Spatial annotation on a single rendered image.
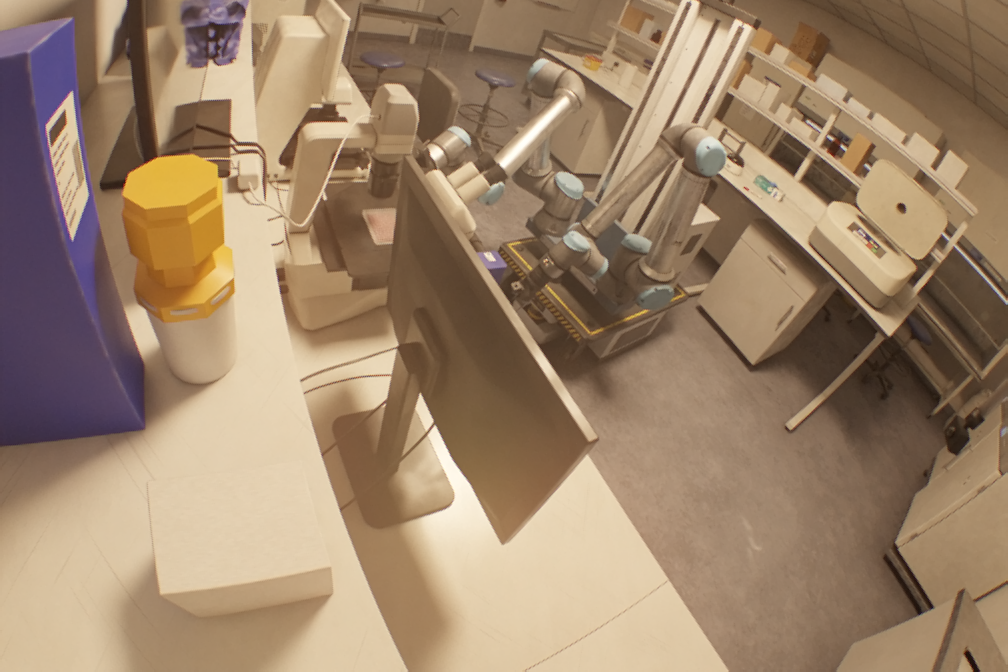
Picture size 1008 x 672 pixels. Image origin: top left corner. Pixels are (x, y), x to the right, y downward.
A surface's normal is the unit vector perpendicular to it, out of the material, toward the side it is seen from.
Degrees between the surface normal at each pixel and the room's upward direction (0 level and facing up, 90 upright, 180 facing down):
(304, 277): 90
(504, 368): 52
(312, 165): 90
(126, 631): 0
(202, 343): 93
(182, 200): 0
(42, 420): 90
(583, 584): 0
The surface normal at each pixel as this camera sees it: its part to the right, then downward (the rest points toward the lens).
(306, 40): 0.45, 0.69
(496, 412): -0.67, 0.30
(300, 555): 0.29, -0.72
